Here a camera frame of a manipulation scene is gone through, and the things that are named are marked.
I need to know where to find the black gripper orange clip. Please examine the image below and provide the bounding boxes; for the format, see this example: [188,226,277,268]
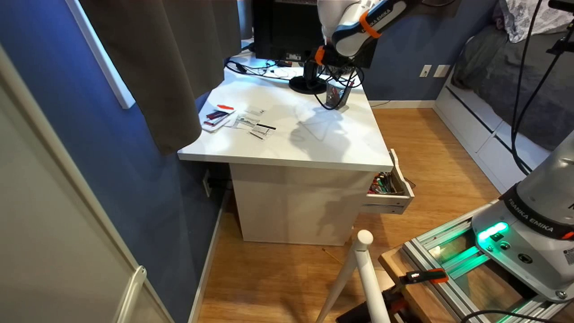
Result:
[311,43,363,99]

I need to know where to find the black mesh pen holder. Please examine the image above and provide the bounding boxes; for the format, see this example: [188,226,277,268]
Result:
[324,77,354,110]

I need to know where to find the black monitor stand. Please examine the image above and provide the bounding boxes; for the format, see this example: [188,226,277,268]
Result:
[286,58,328,95]

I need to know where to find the white desk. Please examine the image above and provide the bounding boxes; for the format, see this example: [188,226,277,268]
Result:
[175,50,394,248]

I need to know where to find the colourful drawer clutter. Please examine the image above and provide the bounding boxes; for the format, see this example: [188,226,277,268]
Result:
[367,171,403,198]

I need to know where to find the stack of colourful cards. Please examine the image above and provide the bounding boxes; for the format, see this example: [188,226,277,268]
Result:
[200,102,236,133]

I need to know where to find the open white drawer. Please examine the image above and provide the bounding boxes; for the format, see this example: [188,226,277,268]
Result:
[363,149,415,216]

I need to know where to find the white bed base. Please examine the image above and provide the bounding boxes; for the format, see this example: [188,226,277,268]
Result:
[433,83,552,194]

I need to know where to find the grey-brown curtain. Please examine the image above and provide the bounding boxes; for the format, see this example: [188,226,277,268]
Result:
[78,0,241,153]

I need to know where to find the bed with grey blanket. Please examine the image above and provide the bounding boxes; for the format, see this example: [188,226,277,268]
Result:
[453,0,574,151]

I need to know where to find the patterned grey pillow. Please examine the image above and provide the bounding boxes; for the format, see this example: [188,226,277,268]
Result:
[500,0,574,43]

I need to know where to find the orange and black clamp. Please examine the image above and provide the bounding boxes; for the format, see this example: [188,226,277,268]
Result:
[397,268,448,287]

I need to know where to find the white window trim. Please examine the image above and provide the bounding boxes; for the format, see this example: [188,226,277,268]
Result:
[62,0,137,111]

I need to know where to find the white door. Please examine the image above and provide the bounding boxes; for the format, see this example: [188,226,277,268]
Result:
[0,43,175,323]

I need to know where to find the black hanging cables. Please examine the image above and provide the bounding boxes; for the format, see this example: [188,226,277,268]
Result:
[505,0,574,178]

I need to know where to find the white tripod post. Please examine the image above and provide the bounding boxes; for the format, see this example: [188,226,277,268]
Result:
[313,228,392,323]

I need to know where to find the aluminium rail robot platform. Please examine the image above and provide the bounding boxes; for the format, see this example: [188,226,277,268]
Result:
[378,203,574,323]

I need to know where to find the white rounded rail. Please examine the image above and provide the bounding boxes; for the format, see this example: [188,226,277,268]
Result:
[112,266,148,323]

